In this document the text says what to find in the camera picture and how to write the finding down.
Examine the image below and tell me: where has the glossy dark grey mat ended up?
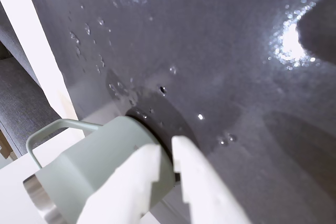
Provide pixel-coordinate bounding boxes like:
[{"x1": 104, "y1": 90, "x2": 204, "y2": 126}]
[{"x1": 20, "y1": 0, "x2": 336, "y2": 224}]

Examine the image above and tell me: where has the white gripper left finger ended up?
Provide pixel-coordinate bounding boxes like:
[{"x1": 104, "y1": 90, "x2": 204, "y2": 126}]
[{"x1": 77, "y1": 144, "x2": 161, "y2": 224}]

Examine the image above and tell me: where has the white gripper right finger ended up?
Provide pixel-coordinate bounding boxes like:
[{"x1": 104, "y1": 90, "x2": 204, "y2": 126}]
[{"x1": 172, "y1": 135, "x2": 251, "y2": 224}]

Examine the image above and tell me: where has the grey fabric chair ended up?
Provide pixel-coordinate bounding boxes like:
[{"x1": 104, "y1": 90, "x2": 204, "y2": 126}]
[{"x1": 0, "y1": 1, "x2": 69, "y2": 159}]

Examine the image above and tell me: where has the sage green cup with handle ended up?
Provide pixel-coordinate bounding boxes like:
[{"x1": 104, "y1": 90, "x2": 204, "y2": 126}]
[{"x1": 23, "y1": 115, "x2": 182, "y2": 224}]

